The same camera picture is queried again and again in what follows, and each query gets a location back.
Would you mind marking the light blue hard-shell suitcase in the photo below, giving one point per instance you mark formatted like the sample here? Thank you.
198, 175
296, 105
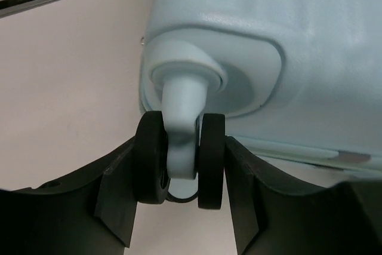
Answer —
297, 80

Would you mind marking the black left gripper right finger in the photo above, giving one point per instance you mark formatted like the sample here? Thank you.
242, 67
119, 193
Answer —
276, 213

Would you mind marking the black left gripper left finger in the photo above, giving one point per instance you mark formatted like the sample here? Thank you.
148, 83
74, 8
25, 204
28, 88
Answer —
88, 211

